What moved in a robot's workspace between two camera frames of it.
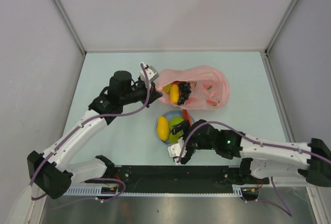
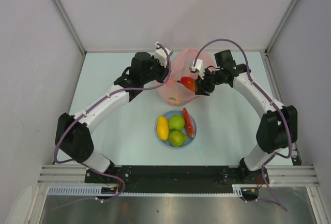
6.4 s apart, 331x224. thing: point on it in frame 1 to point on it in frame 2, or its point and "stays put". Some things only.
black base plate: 178,177 stays put
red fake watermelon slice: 185,116 stays put
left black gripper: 153,94 to 164,71
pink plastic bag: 210,88 to 173,92
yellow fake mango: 163,128 stays put
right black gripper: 183,125 to 202,88
